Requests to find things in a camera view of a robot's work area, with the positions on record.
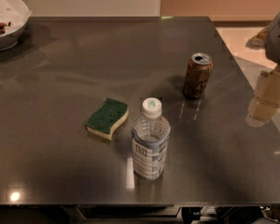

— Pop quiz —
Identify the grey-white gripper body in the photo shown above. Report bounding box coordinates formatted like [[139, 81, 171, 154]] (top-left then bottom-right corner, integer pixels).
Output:
[[265, 12, 280, 64]]

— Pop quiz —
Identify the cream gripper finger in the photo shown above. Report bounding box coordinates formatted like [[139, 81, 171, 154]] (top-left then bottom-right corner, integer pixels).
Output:
[[245, 66, 280, 127]]

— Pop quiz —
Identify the clear blue-label plastic bottle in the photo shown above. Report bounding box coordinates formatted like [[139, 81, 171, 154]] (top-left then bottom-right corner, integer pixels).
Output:
[[132, 97, 171, 180]]

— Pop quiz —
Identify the brown soda can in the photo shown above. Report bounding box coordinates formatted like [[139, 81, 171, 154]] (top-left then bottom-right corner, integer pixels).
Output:
[[183, 52, 213, 99]]

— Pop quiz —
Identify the green and yellow sponge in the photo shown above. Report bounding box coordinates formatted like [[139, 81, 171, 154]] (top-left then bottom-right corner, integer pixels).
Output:
[[86, 98, 129, 141]]

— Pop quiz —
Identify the white bowl with food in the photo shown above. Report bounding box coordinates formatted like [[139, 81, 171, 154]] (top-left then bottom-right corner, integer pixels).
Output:
[[0, 0, 31, 51]]

